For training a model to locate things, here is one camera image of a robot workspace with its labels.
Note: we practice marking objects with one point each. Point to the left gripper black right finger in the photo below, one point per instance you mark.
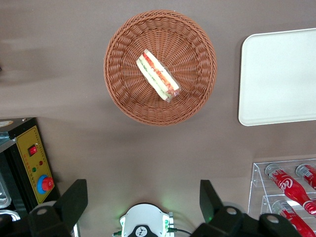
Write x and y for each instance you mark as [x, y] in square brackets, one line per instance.
[217, 217]

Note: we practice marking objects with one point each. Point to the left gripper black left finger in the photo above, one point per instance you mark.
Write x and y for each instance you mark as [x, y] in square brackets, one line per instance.
[66, 212]

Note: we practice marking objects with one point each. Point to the triangle sandwich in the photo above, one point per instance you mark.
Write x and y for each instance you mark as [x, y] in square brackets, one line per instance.
[155, 74]

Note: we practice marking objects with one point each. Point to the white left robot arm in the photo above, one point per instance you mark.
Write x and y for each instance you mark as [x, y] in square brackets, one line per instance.
[145, 217]

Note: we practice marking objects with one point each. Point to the cream rectangular tray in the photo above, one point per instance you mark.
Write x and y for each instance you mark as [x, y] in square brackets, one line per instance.
[279, 79]

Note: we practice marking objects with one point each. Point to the round brown wicker basket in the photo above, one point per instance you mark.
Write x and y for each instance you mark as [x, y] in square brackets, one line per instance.
[187, 49]

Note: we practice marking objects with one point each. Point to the red emergency stop button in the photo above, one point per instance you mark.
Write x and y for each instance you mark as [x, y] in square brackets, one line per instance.
[45, 184]

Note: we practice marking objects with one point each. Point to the clear acrylic bottle rack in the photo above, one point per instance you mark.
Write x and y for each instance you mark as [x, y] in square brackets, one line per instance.
[258, 177]

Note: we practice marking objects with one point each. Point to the steel warmer pan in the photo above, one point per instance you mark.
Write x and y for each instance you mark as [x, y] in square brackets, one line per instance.
[10, 214]
[3, 192]

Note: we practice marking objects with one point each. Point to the black food warmer appliance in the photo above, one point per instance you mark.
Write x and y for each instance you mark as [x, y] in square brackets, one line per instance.
[29, 148]

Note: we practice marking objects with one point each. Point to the red cola bottle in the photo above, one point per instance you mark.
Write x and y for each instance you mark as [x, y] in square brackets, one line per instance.
[308, 174]
[293, 219]
[291, 187]

